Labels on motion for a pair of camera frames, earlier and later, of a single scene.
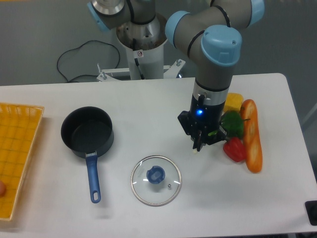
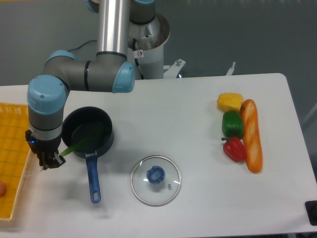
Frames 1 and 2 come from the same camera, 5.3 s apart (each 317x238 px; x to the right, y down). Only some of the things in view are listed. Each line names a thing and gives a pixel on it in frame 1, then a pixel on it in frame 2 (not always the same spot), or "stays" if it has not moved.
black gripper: [204, 120] to [46, 150]
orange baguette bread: [253, 151] stays
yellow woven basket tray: [20, 126] stays
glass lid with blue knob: [156, 180] stays
